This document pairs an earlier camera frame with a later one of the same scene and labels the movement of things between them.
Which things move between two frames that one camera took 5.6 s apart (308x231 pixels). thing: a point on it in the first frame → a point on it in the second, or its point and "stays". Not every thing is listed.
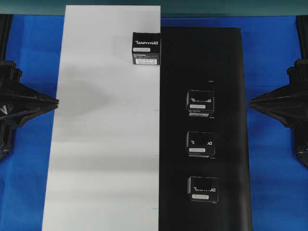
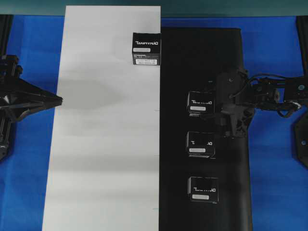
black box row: [200, 144] stays
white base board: [104, 172] stays
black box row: [200, 104] stays
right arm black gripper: [288, 104] → [234, 105]
